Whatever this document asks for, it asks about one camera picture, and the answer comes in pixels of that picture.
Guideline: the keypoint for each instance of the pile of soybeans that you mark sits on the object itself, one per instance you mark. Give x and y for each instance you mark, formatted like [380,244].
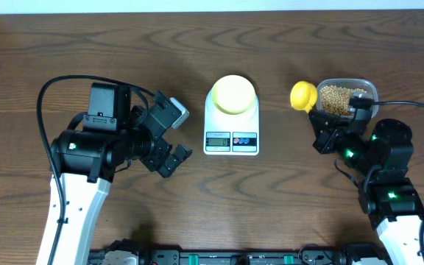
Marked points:
[335,99]

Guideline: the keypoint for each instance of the pale yellow bowl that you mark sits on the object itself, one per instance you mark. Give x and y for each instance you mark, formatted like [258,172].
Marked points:
[233,94]

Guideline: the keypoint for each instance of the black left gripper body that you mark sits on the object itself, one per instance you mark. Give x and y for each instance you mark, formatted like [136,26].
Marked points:
[142,143]

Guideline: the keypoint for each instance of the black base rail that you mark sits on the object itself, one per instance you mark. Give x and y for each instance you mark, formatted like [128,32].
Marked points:
[125,252]

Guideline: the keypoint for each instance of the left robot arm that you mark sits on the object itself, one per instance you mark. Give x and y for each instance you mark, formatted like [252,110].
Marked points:
[86,156]

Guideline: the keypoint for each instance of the white digital kitchen scale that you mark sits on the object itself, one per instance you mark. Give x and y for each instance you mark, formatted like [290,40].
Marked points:
[226,134]

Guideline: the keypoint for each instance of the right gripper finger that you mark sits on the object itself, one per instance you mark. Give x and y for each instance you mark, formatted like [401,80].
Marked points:
[361,116]
[322,120]

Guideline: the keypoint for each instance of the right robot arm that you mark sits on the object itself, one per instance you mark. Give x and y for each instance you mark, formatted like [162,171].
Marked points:
[386,195]

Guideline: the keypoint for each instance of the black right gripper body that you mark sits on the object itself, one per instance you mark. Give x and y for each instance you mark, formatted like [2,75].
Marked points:
[336,140]

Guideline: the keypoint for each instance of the clear plastic container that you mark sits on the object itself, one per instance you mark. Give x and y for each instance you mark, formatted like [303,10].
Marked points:
[367,86]

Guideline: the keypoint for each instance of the yellow measuring scoop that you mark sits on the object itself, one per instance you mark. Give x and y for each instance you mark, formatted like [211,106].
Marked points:
[303,96]

